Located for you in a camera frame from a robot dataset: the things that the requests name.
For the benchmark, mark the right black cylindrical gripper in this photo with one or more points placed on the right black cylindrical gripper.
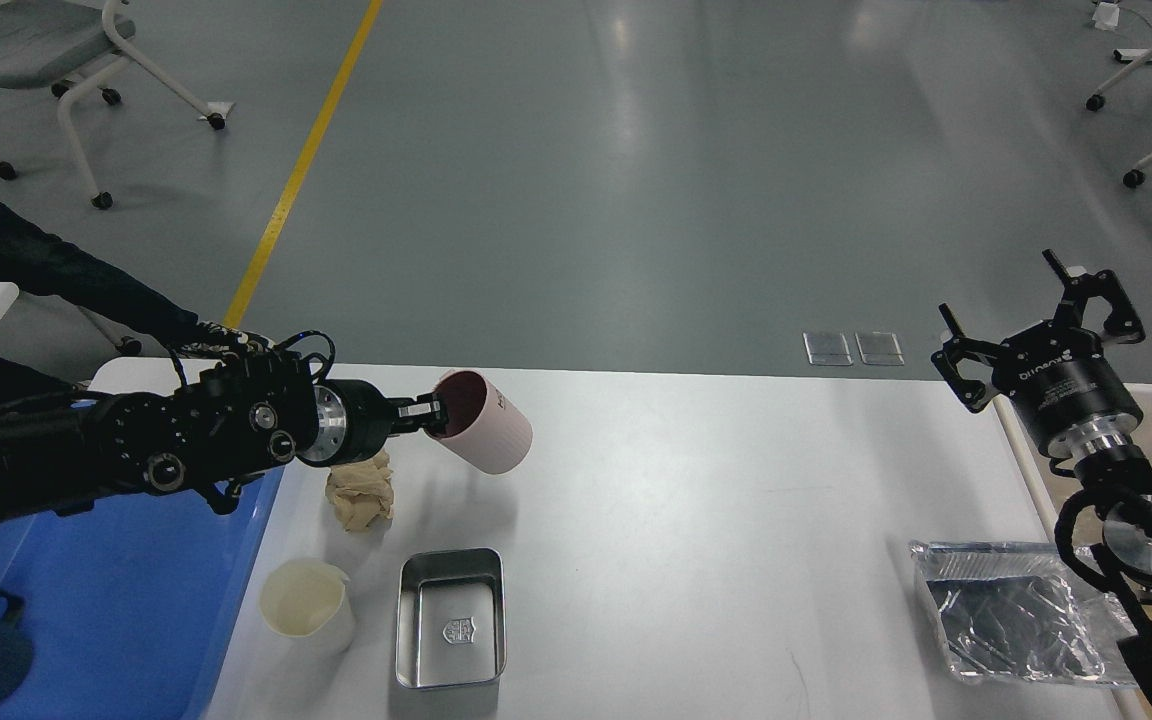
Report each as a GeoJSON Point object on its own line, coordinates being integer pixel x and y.
{"type": "Point", "coordinates": [1076, 390]}

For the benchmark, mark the left black cylindrical gripper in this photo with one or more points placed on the left black cylindrical gripper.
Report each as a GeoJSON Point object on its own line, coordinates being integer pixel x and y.
{"type": "Point", "coordinates": [354, 420]}

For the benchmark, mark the pink plastic mug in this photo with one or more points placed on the pink plastic mug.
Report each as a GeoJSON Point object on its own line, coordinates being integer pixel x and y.
{"type": "Point", "coordinates": [483, 426]}

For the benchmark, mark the rectangular steel container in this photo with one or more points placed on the rectangular steel container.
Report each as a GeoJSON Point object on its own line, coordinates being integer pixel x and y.
{"type": "Point", "coordinates": [451, 620]}

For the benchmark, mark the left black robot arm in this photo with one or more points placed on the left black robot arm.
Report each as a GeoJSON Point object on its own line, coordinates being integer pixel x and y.
{"type": "Point", "coordinates": [242, 417]}

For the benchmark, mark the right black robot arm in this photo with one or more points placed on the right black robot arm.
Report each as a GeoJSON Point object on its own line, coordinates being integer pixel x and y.
{"type": "Point", "coordinates": [1104, 530]}

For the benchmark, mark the crumpled beige cloth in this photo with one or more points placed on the crumpled beige cloth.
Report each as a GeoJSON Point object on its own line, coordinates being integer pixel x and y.
{"type": "Point", "coordinates": [361, 492]}

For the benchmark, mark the right floor socket plate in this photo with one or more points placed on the right floor socket plate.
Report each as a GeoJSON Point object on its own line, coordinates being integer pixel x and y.
{"type": "Point", "coordinates": [879, 348]}

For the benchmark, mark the floor socket plate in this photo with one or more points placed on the floor socket plate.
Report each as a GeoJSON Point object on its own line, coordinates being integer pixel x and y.
{"type": "Point", "coordinates": [827, 348]}
{"type": "Point", "coordinates": [879, 348]}

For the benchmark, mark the left floor socket plate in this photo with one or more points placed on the left floor socket plate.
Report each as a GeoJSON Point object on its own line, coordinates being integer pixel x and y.
{"type": "Point", "coordinates": [827, 348]}

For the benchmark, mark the cream white cup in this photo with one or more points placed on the cream white cup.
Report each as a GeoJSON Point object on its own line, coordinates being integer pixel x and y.
{"type": "Point", "coordinates": [306, 602]}

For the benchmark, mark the aluminium foil tray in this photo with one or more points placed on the aluminium foil tray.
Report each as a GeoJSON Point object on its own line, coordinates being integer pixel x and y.
{"type": "Point", "coordinates": [1014, 612]}

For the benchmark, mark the white floor power adapter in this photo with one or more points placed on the white floor power adapter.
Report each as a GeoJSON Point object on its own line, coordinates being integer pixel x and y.
{"type": "Point", "coordinates": [1106, 16]}

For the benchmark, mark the blue plastic tray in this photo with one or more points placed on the blue plastic tray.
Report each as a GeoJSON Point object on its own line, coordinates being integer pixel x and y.
{"type": "Point", "coordinates": [130, 606]}

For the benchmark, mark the seated person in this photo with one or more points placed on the seated person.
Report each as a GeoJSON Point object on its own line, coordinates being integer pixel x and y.
{"type": "Point", "coordinates": [40, 263]}

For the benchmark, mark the grey office chair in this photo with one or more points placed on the grey office chair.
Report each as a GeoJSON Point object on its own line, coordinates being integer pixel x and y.
{"type": "Point", "coordinates": [42, 43]}

